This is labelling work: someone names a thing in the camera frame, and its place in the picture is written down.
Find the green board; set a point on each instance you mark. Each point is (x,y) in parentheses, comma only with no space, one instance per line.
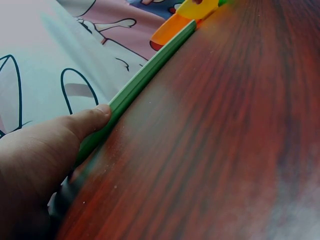
(140,80)

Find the person's left hand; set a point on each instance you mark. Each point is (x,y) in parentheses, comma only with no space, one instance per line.
(30,160)

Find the green plastic piece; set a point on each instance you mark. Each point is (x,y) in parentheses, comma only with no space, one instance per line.
(223,2)

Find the yellow plastic piece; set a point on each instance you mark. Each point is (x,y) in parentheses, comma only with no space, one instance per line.
(197,8)

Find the orange plastic piece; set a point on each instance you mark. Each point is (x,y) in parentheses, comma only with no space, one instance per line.
(170,31)

